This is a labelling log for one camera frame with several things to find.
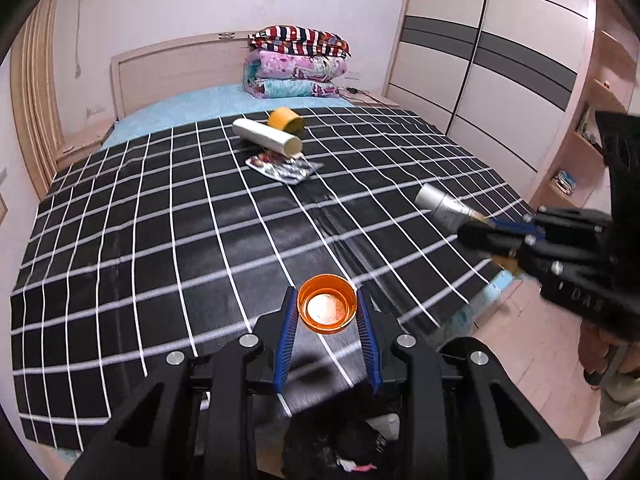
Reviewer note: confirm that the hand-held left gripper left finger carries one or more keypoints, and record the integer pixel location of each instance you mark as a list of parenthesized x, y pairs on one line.
[(286, 342)]

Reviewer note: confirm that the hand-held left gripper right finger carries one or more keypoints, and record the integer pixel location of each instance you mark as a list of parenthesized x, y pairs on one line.
[(368, 342)]

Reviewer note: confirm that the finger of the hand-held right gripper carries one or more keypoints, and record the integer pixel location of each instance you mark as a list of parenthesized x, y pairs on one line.
[(487, 240), (510, 224)]

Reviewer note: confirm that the orange plastic lid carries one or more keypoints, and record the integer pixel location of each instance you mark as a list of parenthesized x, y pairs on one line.
[(327, 305)]

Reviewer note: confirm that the trash bin with black bag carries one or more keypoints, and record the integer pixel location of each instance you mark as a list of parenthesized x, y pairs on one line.
[(307, 440)]

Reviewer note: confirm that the person's right hand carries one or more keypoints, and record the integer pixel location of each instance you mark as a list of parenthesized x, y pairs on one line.
[(597, 350)]

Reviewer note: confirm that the stack of colourful books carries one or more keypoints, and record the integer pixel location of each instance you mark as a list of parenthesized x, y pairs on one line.
[(567, 182)]

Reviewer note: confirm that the wooden open shelf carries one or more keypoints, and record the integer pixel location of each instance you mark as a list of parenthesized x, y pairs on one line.
[(585, 150)]

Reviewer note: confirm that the black white checked cloth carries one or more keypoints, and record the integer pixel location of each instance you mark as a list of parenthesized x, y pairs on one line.
[(175, 240)]

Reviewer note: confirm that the sliding door wardrobe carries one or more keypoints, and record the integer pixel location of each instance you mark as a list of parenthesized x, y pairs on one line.
[(480, 60)]

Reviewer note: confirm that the silver blister pack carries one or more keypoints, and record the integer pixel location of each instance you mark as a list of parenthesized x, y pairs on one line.
[(287, 171)]

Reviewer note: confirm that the wooden nightstand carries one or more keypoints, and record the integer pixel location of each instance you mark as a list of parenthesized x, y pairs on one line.
[(375, 100), (82, 142)]

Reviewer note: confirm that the white paper roll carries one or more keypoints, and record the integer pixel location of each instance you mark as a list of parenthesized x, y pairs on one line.
[(265, 136)]

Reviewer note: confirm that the yellow tape roll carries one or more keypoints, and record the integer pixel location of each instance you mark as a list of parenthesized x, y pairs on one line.
[(284, 117)]

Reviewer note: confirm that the teal folded quilt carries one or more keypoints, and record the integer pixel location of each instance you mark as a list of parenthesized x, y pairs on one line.
[(285, 87)]

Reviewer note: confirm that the pink folded quilt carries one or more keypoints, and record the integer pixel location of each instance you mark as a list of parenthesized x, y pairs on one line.
[(295, 66)]

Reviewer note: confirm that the striped pillow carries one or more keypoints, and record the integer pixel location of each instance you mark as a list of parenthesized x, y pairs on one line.
[(300, 40)]

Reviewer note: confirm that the wooden headboard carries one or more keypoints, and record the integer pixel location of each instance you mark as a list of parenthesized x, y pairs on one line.
[(170, 70)]

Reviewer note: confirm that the white wall socket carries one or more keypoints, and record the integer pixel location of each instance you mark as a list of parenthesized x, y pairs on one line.
[(94, 109)]

